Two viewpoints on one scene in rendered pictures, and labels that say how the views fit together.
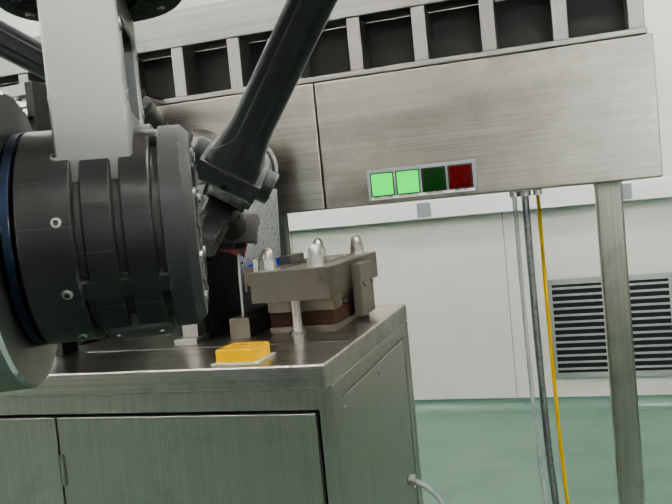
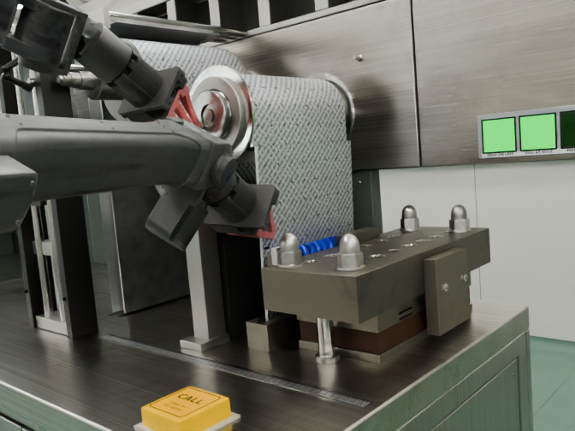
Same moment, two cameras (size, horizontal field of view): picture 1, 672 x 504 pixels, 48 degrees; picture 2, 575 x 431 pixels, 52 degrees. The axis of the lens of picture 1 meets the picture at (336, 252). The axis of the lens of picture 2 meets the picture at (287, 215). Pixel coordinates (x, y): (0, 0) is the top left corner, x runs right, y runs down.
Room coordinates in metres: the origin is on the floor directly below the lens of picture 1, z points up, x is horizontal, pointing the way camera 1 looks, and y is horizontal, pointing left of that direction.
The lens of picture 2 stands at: (0.75, -0.21, 1.18)
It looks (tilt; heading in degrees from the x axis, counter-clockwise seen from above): 6 degrees down; 25
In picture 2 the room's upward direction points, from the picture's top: 5 degrees counter-clockwise
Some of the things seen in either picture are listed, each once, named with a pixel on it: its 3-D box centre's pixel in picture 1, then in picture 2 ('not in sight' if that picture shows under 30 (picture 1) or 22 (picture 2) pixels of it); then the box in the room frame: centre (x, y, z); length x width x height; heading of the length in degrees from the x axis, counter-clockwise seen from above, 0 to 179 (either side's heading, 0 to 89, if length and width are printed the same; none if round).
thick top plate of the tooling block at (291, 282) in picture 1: (320, 274); (388, 264); (1.63, 0.04, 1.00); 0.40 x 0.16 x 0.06; 163
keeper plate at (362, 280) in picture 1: (364, 287); (448, 290); (1.62, -0.05, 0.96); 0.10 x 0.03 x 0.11; 163
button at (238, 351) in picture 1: (243, 352); (186, 412); (1.26, 0.17, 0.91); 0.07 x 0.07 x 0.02; 73
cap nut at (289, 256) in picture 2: (267, 259); (289, 249); (1.48, 0.14, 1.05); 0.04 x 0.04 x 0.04
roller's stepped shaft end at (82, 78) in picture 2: not in sight; (74, 79); (1.52, 0.52, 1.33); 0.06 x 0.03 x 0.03; 163
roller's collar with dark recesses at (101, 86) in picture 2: not in sight; (107, 81); (1.58, 0.50, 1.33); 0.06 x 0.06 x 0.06; 73
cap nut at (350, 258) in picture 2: (314, 255); (349, 250); (1.46, 0.04, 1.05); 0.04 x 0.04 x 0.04
